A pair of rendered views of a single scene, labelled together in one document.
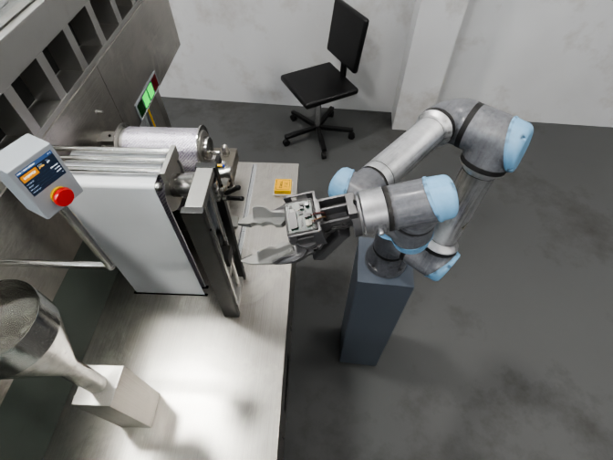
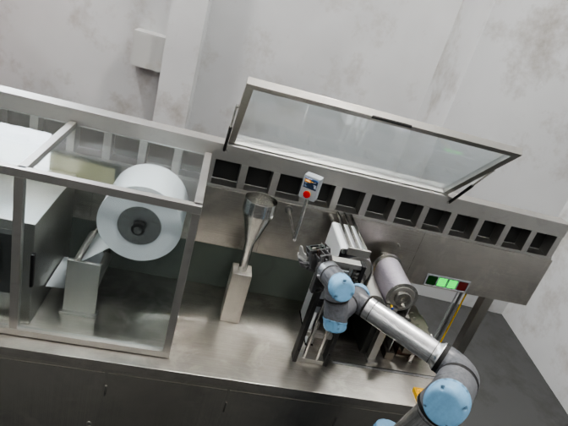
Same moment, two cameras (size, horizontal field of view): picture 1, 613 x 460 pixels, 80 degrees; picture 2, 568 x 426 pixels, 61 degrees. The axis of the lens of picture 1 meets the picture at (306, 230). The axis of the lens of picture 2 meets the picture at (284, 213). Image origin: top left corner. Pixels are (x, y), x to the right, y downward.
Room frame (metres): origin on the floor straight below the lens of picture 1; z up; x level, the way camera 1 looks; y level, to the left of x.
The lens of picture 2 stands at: (-0.12, -1.36, 2.35)
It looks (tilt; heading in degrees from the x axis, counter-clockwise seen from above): 25 degrees down; 76
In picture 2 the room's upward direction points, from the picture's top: 17 degrees clockwise
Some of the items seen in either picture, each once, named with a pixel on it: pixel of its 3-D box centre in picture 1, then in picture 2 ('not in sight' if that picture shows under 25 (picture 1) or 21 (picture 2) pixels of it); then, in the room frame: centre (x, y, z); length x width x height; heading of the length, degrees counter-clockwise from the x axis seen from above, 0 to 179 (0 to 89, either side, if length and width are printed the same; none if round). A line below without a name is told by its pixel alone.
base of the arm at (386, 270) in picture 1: (388, 253); not in sight; (0.73, -0.29, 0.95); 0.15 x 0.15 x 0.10
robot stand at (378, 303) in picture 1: (368, 312); not in sight; (0.73, -0.29, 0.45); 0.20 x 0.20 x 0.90; 83
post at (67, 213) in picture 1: (87, 236); (300, 219); (0.39, 0.40, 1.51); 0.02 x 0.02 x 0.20
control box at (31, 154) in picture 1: (42, 179); (310, 187); (0.39, 0.39, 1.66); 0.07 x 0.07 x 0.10; 62
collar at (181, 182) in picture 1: (184, 185); not in sight; (0.69, 0.33, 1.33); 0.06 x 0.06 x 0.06; 88
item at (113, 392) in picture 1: (95, 382); (243, 266); (0.22, 0.47, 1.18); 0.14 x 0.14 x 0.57
